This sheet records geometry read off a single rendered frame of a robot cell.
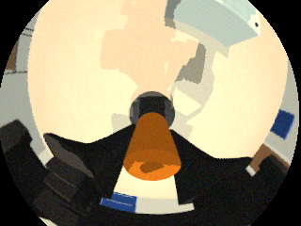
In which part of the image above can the dark round pedestal with shaft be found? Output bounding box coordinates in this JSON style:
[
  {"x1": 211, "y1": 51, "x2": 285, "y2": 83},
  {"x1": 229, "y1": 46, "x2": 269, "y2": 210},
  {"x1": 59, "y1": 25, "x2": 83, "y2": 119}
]
[{"x1": 129, "y1": 90, "x2": 176, "y2": 127}]

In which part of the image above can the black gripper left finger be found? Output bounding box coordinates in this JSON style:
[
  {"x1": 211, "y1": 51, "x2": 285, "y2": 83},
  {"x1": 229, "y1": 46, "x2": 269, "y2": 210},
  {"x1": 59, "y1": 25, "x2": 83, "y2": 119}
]
[{"x1": 42, "y1": 124, "x2": 136, "y2": 200}]

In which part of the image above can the orange knob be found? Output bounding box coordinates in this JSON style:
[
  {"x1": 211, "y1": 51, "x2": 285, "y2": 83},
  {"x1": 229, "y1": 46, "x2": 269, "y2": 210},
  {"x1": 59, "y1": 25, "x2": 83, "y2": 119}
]
[{"x1": 123, "y1": 113, "x2": 181, "y2": 181}]

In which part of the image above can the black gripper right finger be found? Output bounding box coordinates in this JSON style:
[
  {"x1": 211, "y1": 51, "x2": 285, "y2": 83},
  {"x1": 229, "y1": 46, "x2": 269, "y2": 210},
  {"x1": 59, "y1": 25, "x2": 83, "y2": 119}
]
[{"x1": 169, "y1": 128, "x2": 253, "y2": 206}]

